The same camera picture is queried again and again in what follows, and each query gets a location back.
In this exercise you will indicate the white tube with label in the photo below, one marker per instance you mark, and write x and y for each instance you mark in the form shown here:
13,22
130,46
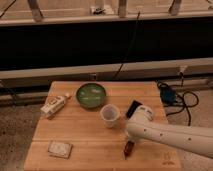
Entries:
54,105

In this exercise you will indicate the blue power adapter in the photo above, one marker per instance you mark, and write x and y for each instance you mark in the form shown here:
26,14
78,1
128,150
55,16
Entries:
167,95

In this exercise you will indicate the small dark object on ledge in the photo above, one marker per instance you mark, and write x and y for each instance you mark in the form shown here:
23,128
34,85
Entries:
97,10

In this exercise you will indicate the black smartphone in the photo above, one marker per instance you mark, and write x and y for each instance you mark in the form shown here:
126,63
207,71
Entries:
134,105

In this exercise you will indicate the green ceramic bowl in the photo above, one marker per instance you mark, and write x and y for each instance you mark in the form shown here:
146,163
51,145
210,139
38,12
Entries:
91,95

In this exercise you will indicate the white ceramic cup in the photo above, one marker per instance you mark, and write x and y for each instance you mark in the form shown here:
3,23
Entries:
110,115

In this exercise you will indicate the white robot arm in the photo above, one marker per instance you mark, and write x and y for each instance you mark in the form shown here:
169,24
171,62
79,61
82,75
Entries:
198,140

